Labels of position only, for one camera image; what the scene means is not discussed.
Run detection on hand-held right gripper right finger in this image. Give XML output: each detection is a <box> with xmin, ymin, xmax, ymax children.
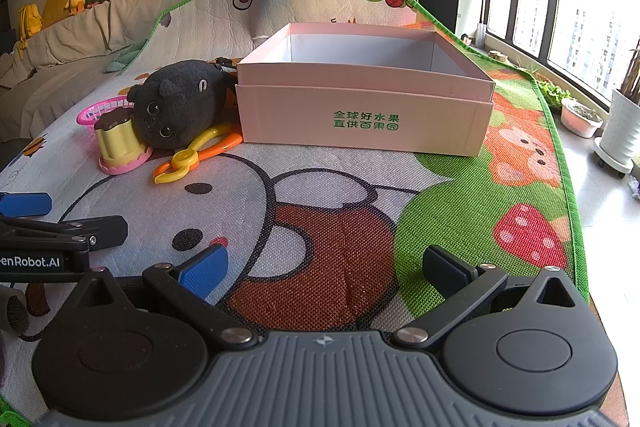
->
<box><xmin>391</xmin><ymin>245</ymin><xmax>590</xmax><ymax>349</ymax></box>

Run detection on orange yellow toy scissors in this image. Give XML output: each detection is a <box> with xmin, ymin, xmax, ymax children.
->
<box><xmin>153</xmin><ymin>123</ymin><xmax>244</xmax><ymax>185</ymax></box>

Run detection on yellow toy pudding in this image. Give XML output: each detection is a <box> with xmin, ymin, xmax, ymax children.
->
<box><xmin>95</xmin><ymin>109</ymin><xmax>153</xmax><ymax>176</ymax></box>

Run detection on pale planter basin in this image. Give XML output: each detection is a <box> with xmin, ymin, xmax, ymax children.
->
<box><xmin>560</xmin><ymin>98</ymin><xmax>604</xmax><ymax>138</ymax></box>

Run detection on wheeled pot stand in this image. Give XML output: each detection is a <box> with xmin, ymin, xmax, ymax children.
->
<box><xmin>594</xmin><ymin>137</ymin><xmax>638</xmax><ymax>180</ymax></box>

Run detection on black plush cat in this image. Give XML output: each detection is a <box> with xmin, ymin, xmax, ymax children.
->
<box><xmin>126</xmin><ymin>61</ymin><xmax>240</xmax><ymax>148</ymax></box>

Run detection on green leafy plants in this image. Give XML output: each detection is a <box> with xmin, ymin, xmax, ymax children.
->
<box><xmin>537</xmin><ymin>82</ymin><xmax>573</xmax><ymax>108</ymax></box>

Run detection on pink plastic toys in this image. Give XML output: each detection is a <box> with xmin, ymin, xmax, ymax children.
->
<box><xmin>76</xmin><ymin>97</ymin><xmax>135</xmax><ymax>128</ymax></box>

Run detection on yellow backpack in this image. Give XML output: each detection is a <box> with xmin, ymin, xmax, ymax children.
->
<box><xmin>17</xmin><ymin>4</ymin><xmax>43</xmax><ymax>52</ymax></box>

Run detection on white standing appliance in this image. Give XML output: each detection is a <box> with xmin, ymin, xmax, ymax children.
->
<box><xmin>457</xmin><ymin>0</ymin><xmax>488</xmax><ymax>40</ymax></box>

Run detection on printed cartoon play mat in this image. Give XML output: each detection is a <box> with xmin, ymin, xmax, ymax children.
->
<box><xmin>0</xmin><ymin>0</ymin><xmax>592</xmax><ymax>427</ymax></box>

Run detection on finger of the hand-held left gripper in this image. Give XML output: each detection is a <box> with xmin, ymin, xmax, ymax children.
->
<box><xmin>0</xmin><ymin>192</ymin><xmax>53</xmax><ymax>218</ymax></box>
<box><xmin>0</xmin><ymin>215</ymin><xmax>129</xmax><ymax>254</ymax></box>

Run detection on grey covered sofa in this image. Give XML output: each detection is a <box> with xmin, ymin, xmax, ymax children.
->
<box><xmin>0</xmin><ymin>0</ymin><xmax>261</xmax><ymax>142</ymax></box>

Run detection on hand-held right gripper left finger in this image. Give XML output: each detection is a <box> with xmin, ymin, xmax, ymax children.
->
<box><xmin>70</xmin><ymin>244</ymin><xmax>258</xmax><ymax>350</ymax></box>

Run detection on pink cardboard box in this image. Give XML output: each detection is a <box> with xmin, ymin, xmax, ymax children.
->
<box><xmin>236</xmin><ymin>23</ymin><xmax>496</xmax><ymax>156</ymax></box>

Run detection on black window frame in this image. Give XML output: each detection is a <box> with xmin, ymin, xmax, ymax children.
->
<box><xmin>487</xmin><ymin>0</ymin><xmax>640</xmax><ymax>108</ymax></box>

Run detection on palm in white ribbed pot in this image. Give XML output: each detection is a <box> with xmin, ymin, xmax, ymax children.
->
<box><xmin>600</xmin><ymin>42</ymin><xmax>640</xmax><ymax>168</ymax></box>

